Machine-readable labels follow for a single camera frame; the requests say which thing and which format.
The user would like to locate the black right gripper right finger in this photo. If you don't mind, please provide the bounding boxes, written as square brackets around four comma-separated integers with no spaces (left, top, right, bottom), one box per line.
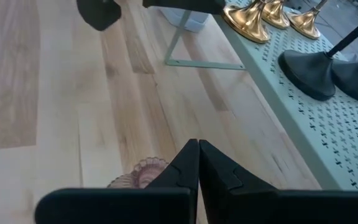
[199,139,278,224]

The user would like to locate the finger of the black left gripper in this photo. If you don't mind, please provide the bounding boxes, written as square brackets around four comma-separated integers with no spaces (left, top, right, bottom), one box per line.
[142,0,226,15]

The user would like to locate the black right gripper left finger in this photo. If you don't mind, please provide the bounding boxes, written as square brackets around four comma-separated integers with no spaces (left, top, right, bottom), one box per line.
[146,139,200,191]

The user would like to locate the pink ribbed glass candle holder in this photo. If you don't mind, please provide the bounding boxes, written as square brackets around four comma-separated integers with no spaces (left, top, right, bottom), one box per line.
[106,156,170,189]

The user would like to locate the tall gold candlestick holder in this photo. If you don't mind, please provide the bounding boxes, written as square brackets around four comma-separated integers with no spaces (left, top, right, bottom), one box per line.
[261,0,291,30]

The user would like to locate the black candlestick holder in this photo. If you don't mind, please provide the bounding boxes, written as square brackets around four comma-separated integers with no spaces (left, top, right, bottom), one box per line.
[331,54,358,103]
[277,11,358,102]

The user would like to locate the white faceted planter pot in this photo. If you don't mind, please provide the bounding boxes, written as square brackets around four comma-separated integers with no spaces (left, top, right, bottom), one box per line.
[158,6,210,34]

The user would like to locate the green perforated metal shelf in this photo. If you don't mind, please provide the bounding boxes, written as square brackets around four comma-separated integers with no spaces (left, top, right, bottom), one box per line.
[163,0,358,191]

